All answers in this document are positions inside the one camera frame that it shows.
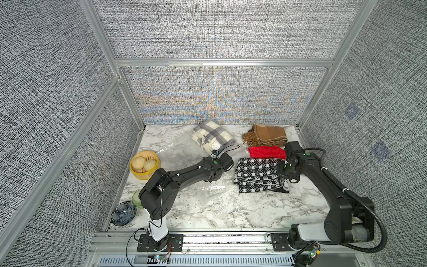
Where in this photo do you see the left white steamed bun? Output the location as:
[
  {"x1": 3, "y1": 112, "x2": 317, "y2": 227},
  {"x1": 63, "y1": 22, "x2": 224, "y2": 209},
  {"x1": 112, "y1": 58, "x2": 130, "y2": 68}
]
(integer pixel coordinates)
[{"x1": 131, "y1": 156, "x2": 146, "y2": 173}]

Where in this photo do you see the white steamed bun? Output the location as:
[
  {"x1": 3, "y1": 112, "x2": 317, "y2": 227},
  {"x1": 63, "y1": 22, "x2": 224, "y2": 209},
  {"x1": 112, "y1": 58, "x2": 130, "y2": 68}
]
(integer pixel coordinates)
[
  {"x1": 131, "y1": 156, "x2": 146, "y2": 173},
  {"x1": 143, "y1": 159, "x2": 157, "y2": 172}
]

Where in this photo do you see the white vacuum bag valve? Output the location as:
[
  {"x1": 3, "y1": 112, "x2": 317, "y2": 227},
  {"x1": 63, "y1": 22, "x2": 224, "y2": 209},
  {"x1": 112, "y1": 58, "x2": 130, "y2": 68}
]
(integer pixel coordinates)
[{"x1": 211, "y1": 142, "x2": 221, "y2": 150}]

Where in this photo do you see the yellow-rimmed bamboo steamer basket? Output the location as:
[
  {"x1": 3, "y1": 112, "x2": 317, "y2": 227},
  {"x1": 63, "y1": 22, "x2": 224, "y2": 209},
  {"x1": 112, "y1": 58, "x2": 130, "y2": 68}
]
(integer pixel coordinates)
[{"x1": 130, "y1": 150, "x2": 161, "y2": 180}]

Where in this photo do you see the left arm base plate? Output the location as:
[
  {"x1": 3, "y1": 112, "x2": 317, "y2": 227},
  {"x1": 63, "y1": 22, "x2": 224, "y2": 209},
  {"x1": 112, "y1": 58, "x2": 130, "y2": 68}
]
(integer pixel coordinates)
[{"x1": 137, "y1": 234, "x2": 185, "y2": 253}]

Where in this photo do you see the brown fringed scarf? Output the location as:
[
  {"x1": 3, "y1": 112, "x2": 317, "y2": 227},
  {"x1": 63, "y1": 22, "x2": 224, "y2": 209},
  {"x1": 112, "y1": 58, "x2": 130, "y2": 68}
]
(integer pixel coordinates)
[{"x1": 242, "y1": 123, "x2": 288, "y2": 147}]

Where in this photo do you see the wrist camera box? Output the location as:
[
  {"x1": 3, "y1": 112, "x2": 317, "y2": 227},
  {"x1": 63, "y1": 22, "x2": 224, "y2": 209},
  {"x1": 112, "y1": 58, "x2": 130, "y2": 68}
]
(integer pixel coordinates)
[
  {"x1": 284, "y1": 141, "x2": 305, "y2": 159},
  {"x1": 212, "y1": 150, "x2": 234, "y2": 172}
]

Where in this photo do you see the cream grey plaid scarf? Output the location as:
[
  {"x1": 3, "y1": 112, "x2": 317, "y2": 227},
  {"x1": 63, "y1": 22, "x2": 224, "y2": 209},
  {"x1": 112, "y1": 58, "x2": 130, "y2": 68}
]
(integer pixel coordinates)
[{"x1": 191, "y1": 120, "x2": 236, "y2": 154}]

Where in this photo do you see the right white steamed bun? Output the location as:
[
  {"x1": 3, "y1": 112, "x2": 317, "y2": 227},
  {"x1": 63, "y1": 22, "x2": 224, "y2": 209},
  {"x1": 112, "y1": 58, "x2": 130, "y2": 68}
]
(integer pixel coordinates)
[{"x1": 143, "y1": 159, "x2": 157, "y2": 172}]

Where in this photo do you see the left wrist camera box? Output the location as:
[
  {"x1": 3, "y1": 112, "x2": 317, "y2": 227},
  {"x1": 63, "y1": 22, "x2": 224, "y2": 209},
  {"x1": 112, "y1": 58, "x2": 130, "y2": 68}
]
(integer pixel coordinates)
[{"x1": 212, "y1": 150, "x2": 234, "y2": 172}]

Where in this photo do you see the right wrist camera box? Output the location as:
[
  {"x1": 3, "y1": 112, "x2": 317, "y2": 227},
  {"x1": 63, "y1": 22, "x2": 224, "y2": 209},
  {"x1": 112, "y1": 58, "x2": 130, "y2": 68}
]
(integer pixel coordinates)
[{"x1": 284, "y1": 141, "x2": 305, "y2": 159}]

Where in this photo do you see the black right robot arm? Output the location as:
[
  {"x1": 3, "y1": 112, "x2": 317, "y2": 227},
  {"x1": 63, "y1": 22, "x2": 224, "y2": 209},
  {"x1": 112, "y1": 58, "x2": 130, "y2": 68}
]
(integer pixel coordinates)
[{"x1": 277, "y1": 153, "x2": 388, "y2": 253}]

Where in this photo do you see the black white knitted scarf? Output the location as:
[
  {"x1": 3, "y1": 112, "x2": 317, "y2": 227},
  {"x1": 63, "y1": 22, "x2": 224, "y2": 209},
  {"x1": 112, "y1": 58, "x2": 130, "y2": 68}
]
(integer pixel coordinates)
[{"x1": 234, "y1": 158, "x2": 290, "y2": 194}]

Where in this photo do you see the clear plastic vacuum bag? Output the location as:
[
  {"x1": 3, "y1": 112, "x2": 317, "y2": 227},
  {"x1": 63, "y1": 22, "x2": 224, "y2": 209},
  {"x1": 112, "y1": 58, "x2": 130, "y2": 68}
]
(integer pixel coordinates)
[{"x1": 156, "y1": 125, "x2": 235, "y2": 205}]

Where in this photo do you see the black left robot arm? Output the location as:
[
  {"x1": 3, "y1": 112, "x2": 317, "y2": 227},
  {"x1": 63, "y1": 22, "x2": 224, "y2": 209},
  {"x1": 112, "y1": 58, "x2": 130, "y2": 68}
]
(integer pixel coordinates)
[{"x1": 139, "y1": 153, "x2": 234, "y2": 243}]

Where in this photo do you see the aluminium front rail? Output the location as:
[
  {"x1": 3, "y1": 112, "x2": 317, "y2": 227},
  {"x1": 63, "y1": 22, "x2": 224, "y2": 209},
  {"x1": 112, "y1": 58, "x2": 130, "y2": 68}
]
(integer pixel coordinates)
[{"x1": 87, "y1": 230, "x2": 368, "y2": 256}]

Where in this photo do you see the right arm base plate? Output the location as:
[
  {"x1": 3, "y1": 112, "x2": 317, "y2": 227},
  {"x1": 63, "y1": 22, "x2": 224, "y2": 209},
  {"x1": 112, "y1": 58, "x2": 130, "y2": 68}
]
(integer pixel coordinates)
[{"x1": 266, "y1": 233, "x2": 318, "y2": 252}]

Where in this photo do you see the red knitted scarf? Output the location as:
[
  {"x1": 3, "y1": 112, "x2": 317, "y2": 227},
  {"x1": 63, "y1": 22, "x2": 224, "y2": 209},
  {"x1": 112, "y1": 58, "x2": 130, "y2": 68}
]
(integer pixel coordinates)
[{"x1": 248, "y1": 146, "x2": 287, "y2": 160}]

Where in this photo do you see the green glass bowl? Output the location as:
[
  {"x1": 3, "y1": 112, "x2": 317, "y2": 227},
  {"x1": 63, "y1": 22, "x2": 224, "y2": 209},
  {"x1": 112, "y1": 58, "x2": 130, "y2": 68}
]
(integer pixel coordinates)
[{"x1": 131, "y1": 190, "x2": 143, "y2": 209}]

